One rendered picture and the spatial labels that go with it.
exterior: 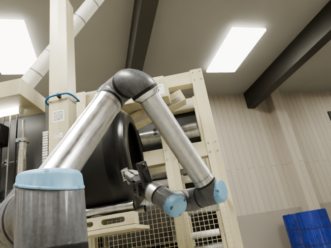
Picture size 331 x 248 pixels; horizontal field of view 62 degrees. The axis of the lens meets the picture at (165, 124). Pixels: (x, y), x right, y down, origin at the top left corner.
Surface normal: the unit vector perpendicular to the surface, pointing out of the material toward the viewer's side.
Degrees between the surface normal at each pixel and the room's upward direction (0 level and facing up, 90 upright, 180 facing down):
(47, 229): 90
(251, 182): 90
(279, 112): 90
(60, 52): 90
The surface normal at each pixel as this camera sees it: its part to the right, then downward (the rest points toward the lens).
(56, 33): -0.13, -0.36
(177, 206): 0.59, 0.22
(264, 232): 0.21, -0.40
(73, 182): 0.81, -0.41
